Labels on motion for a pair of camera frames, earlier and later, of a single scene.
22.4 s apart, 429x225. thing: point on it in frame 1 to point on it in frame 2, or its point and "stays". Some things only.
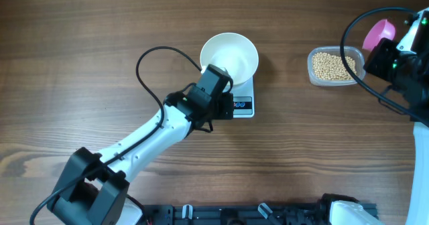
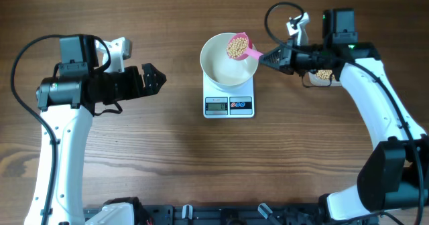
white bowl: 235,52 stays
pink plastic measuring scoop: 380,29 to 239,47
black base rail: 238,214 stays
